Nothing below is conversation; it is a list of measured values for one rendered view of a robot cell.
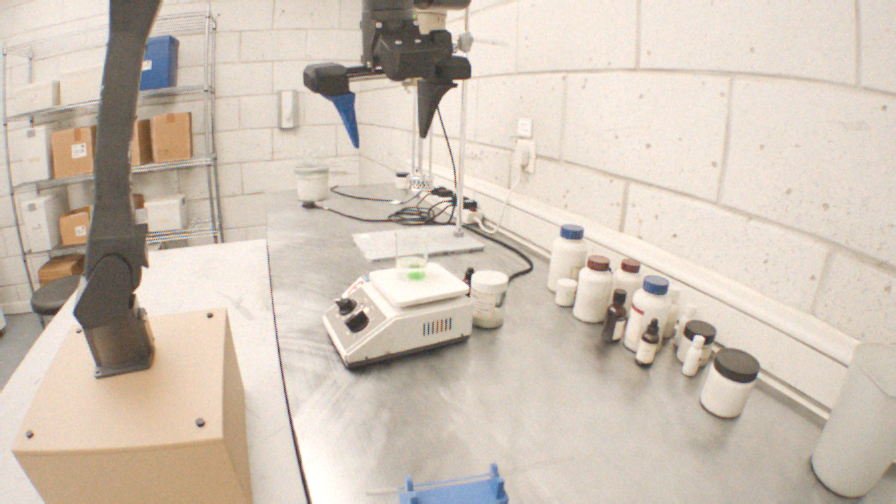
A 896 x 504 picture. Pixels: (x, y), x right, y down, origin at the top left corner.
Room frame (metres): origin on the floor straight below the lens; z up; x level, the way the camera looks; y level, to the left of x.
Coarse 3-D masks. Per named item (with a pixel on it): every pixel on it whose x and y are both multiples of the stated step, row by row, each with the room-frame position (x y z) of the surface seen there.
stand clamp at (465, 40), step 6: (456, 36) 1.07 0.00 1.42; (462, 36) 1.07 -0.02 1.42; (468, 36) 1.08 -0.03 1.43; (462, 42) 1.07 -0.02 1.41; (468, 42) 1.08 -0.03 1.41; (480, 42) 1.10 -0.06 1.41; (486, 42) 1.11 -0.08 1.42; (492, 42) 1.11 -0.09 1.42; (498, 42) 1.12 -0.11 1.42; (504, 42) 1.13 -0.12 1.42; (456, 48) 1.12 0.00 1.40; (462, 48) 1.08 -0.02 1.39; (468, 48) 1.08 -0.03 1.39
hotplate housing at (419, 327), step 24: (384, 312) 0.52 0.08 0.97; (408, 312) 0.52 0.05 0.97; (432, 312) 0.53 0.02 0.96; (456, 312) 0.55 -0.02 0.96; (336, 336) 0.52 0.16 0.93; (384, 336) 0.50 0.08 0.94; (408, 336) 0.52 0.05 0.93; (432, 336) 0.54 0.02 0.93; (456, 336) 0.55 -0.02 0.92; (360, 360) 0.49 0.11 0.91
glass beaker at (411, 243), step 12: (408, 228) 0.63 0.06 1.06; (420, 228) 0.63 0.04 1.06; (396, 240) 0.60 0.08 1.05; (408, 240) 0.58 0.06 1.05; (420, 240) 0.59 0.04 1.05; (396, 252) 0.60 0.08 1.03; (408, 252) 0.58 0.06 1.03; (420, 252) 0.59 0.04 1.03; (396, 264) 0.60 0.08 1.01; (408, 264) 0.58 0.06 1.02; (420, 264) 0.59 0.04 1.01; (396, 276) 0.60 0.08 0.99; (408, 276) 0.58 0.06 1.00; (420, 276) 0.59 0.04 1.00
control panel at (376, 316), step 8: (360, 288) 0.60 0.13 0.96; (352, 296) 0.59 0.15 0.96; (360, 296) 0.58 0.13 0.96; (368, 296) 0.58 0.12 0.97; (336, 304) 0.59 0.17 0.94; (368, 304) 0.56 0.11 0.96; (328, 312) 0.58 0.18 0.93; (336, 312) 0.57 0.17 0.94; (352, 312) 0.55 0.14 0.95; (368, 312) 0.54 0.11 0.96; (376, 312) 0.53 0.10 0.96; (328, 320) 0.56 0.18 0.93; (336, 320) 0.55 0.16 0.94; (344, 320) 0.54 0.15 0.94; (376, 320) 0.51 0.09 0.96; (384, 320) 0.51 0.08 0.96; (336, 328) 0.53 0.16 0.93; (344, 328) 0.52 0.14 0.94; (368, 328) 0.50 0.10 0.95; (344, 336) 0.51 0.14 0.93; (352, 336) 0.50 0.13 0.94; (360, 336) 0.49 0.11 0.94; (344, 344) 0.49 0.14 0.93; (352, 344) 0.48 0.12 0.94
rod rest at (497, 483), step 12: (492, 468) 0.28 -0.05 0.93; (408, 480) 0.26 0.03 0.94; (492, 480) 0.27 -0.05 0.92; (504, 480) 0.26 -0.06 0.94; (408, 492) 0.25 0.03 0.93; (420, 492) 0.26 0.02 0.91; (432, 492) 0.26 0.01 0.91; (444, 492) 0.27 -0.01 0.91; (456, 492) 0.27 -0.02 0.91; (468, 492) 0.27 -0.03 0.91; (480, 492) 0.27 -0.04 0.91; (492, 492) 0.27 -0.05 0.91; (504, 492) 0.27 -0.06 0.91
